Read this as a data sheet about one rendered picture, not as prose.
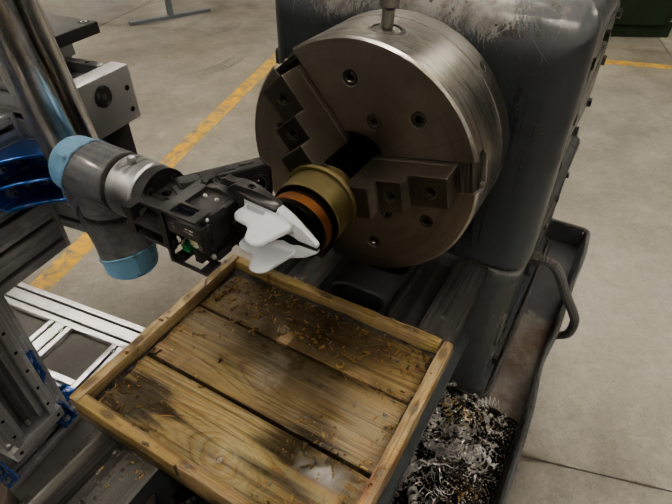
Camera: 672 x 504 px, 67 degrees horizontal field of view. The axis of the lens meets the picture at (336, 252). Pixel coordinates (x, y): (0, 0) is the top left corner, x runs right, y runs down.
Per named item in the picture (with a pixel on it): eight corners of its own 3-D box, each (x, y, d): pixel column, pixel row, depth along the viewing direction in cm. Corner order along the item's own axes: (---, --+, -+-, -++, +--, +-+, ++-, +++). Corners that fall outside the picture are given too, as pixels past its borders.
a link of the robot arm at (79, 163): (106, 177, 70) (87, 120, 65) (164, 200, 66) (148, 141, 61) (57, 205, 65) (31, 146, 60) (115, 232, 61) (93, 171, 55)
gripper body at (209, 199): (212, 281, 53) (132, 244, 58) (262, 237, 59) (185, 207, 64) (199, 223, 48) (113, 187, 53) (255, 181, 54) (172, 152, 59)
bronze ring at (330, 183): (297, 143, 59) (251, 184, 53) (370, 163, 55) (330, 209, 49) (301, 206, 65) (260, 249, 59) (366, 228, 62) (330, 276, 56)
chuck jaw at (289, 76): (339, 143, 67) (286, 64, 64) (365, 127, 63) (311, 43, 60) (292, 182, 59) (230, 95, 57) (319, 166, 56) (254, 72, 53)
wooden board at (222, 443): (235, 271, 81) (232, 251, 78) (450, 362, 67) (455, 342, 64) (78, 416, 61) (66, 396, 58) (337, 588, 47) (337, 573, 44)
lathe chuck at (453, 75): (290, 192, 85) (291, -10, 64) (467, 264, 75) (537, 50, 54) (258, 220, 80) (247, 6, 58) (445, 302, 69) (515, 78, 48)
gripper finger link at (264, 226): (291, 275, 48) (217, 244, 52) (324, 241, 52) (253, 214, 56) (289, 250, 46) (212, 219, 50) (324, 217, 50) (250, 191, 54)
